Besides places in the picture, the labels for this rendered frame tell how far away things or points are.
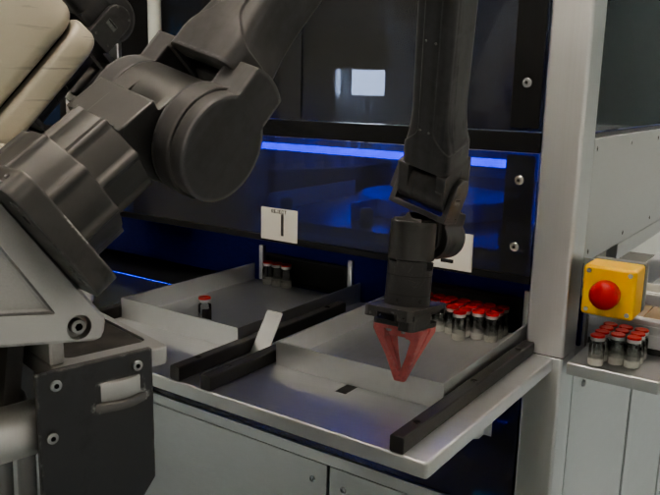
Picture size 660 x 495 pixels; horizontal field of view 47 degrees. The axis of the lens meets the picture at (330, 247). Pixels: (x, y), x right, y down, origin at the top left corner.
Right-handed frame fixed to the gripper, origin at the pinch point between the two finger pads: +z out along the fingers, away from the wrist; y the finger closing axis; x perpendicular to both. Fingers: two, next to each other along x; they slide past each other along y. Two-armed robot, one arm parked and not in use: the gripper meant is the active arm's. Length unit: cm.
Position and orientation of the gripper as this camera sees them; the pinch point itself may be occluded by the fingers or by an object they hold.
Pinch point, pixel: (400, 374)
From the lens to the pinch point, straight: 96.5
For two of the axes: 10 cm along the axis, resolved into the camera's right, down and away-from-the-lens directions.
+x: -8.4, -1.2, 5.3
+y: 5.4, -0.4, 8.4
